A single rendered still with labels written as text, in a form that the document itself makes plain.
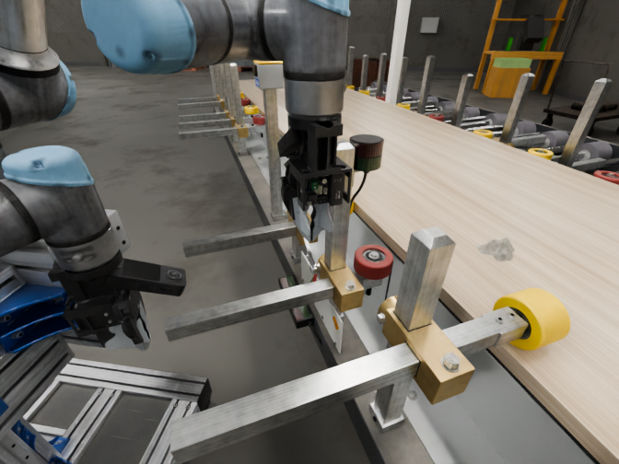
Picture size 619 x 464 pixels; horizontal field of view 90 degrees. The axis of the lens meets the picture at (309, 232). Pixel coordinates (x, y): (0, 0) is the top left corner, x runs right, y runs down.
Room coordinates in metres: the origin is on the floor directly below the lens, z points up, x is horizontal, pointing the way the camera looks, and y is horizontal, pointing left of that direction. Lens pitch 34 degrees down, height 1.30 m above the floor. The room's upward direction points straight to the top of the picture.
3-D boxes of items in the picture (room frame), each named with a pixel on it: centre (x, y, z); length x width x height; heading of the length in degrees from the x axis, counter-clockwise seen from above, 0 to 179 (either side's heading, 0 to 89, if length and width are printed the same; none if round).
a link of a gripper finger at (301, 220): (0.42, 0.01, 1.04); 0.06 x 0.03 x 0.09; 20
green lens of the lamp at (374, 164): (0.54, -0.10, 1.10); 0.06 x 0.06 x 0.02
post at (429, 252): (0.29, -0.14, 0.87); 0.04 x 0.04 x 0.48; 20
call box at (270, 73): (1.00, 0.12, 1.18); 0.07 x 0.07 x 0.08; 20
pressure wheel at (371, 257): (0.51, -0.13, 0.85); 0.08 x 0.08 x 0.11
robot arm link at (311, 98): (0.43, -0.01, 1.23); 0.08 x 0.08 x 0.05
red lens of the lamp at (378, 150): (0.54, -0.10, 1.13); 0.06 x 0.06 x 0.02
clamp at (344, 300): (0.50, -0.07, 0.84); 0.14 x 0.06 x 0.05; 20
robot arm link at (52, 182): (0.35, 0.31, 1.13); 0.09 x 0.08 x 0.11; 149
